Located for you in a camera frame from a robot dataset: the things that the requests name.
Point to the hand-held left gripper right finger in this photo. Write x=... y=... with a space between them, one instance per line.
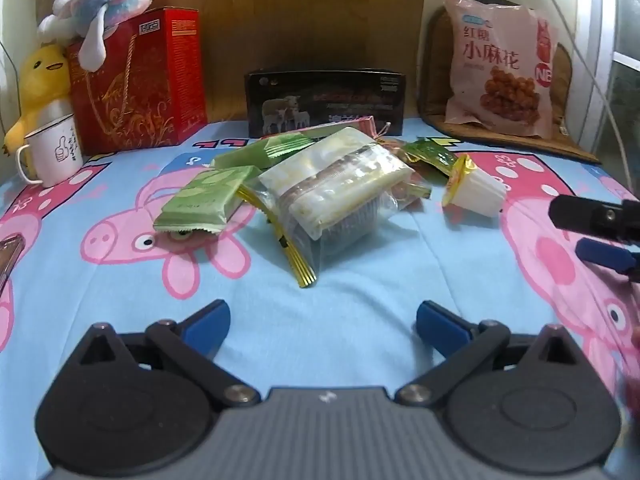
x=440 y=327

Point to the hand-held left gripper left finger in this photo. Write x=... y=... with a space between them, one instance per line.
x=210 y=325

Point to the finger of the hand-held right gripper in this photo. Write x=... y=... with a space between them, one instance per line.
x=590 y=215
x=605 y=256

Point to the white jelly cup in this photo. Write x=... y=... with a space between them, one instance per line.
x=477 y=190

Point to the large green snack packet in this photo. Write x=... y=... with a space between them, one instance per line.
x=205 y=200

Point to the small dark green packet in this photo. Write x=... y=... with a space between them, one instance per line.
x=432 y=157

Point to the pale green snack packet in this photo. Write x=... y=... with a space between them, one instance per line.
x=240 y=156

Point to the clear zip bag with cake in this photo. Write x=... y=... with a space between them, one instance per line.
x=335 y=185

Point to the gold candy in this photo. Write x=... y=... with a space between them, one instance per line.
x=397 y=150

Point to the green striped snack packet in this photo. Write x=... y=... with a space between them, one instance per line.
x=295 y=142

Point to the pink snack packet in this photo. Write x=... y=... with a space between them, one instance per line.
x=350 y=125

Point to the black cardboard box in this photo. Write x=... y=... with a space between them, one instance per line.
x=345 y=92

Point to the brown seat cushion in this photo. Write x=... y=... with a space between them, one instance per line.
x=570 y=105

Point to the blue cartoon pig blanket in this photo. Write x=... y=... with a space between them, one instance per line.
x=350 y=260

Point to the large pink snack bag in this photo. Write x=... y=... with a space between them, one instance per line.
x=500 y=65

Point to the smartphone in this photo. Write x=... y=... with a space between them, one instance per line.
x=9 y=260

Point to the white enamel mug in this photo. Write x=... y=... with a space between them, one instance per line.
x=55 y=150

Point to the red gift box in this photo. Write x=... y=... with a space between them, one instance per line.
x=145 y=85

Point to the yellow duck plush toy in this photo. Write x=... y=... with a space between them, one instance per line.
x=42 y=77

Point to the wooden board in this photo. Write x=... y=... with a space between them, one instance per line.
x=300 y=15

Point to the grey window frame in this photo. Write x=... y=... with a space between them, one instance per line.
x=625 y=20

